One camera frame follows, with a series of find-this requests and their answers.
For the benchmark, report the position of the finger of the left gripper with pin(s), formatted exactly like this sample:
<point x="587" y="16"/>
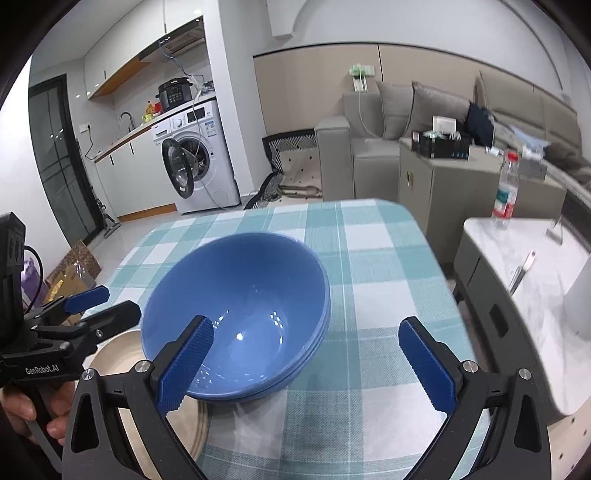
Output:
<point x="114" y="320"/>
<point x="88" y="299"/>

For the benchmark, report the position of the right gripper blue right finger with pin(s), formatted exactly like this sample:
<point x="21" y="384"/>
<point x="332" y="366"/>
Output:
<point x="516" y="444"/>

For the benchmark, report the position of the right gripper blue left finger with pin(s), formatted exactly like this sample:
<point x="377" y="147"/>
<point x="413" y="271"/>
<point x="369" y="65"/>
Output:
<point x="184" y="364"/>

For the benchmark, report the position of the cream plate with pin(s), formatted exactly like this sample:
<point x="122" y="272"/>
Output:
<point x="189" y="420"/>

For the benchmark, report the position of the blue bowl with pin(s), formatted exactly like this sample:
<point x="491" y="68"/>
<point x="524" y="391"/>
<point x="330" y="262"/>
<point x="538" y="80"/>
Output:
<point x="304" y="368"/>
<point x="267" y="296"/>

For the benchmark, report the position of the white kitchen cabinet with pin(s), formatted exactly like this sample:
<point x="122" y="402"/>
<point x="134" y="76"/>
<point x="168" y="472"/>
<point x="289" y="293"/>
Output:
<point x="134" y="179"/>

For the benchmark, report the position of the kitchen faucet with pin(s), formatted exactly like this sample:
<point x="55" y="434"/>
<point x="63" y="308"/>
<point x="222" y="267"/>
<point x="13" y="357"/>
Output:
<point x="128" y="120"/>

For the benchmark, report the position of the person's left hand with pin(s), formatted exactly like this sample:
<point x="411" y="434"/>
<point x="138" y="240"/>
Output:
<point x="20" y="410"/>

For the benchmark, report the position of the cardboard box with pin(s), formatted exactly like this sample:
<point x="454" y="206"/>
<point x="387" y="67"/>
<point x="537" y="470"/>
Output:
<point x="74" y="279"/>

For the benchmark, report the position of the brown patterned flat box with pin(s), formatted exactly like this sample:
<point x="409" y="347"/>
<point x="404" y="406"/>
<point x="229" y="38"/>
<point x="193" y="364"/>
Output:
<point x="83" y="262"/>

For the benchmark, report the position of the purple bag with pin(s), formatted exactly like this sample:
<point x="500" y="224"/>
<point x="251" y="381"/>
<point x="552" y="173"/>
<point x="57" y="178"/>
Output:
<point x="30" y="281"/>

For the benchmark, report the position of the upright vacuum cleaner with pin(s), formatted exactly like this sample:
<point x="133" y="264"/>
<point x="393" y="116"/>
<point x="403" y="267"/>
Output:
<point x="111" y="224"/>

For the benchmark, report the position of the dark glass door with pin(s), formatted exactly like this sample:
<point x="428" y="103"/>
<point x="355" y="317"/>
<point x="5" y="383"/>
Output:
<point x="59" y="162"/>

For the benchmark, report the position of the teal plaid tablecloth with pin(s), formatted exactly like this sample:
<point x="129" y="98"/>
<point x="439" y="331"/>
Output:
<point x="357" y="411"/>

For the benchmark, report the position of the white marble coffee table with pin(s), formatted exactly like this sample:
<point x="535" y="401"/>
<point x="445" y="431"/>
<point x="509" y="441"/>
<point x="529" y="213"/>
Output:
<point x="514" y="280"/>

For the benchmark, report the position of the white washing machine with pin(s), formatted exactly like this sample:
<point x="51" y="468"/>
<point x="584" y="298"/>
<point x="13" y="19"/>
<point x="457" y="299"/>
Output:
<point x="195" y="158"/>

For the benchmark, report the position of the yellow oil bottle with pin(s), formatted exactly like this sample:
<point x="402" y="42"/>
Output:
<point x="148" y="115"/>

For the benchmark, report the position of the black pressure cooker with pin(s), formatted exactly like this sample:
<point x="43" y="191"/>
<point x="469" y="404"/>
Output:
<point x="174" y="93"/>

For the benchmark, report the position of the black patterned chair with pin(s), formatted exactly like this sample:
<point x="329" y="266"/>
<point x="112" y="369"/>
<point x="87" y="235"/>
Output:
<point x="295" y="170"/>

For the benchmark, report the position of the plastic water bottle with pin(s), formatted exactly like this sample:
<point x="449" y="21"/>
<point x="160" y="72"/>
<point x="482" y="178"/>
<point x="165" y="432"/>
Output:
<point x="507" y="190"/>

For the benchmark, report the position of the beige side cabinet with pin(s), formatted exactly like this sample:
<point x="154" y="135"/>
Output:
<point x="442" y="194"/>

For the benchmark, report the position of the range hood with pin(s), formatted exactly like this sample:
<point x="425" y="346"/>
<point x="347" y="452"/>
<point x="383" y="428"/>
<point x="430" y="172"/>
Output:
<point x="178" y="42"/>

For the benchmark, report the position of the grey sofa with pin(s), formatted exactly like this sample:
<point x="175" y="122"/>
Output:
<point x="360" y="150"/>

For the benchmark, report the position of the black desk organizer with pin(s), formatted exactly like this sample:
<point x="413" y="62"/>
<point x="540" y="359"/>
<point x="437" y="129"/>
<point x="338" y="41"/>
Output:
<point x="444" y="141"/>

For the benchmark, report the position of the wall socket with charger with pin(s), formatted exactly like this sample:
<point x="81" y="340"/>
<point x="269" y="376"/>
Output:
<point x="360" y="75"/>

